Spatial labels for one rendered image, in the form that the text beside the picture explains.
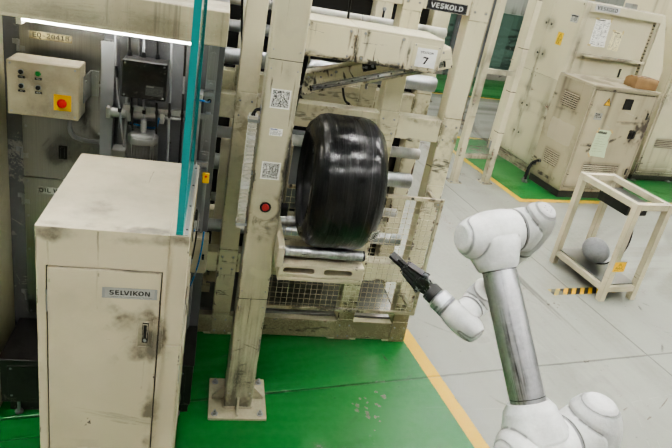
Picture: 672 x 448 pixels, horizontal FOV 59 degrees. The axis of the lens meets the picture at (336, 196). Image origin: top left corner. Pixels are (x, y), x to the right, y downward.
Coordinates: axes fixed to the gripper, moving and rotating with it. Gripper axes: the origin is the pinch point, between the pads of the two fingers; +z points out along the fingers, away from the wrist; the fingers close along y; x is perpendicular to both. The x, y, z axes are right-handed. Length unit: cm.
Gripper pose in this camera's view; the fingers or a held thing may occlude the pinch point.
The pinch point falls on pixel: (397, 260)
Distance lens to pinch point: 235.7
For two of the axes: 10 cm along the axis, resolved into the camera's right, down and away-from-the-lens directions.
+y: -2.2, 5.9, 7.8
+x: 6.9, -4.7, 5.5
